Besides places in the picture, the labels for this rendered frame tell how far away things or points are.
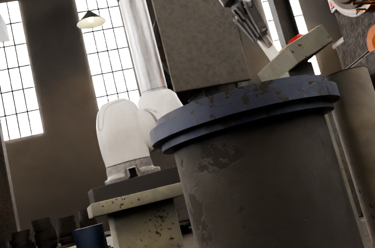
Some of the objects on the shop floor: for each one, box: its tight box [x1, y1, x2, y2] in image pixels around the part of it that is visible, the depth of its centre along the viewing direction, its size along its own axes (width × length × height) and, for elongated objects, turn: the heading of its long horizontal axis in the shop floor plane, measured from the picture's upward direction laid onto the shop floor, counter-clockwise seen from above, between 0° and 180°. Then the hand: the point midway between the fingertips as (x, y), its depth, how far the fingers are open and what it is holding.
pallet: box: [0, 209, 114, 248], centre depth 489 cm, size 120×81×44 cm
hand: (269, 48), depth 134 cm, fingers closed
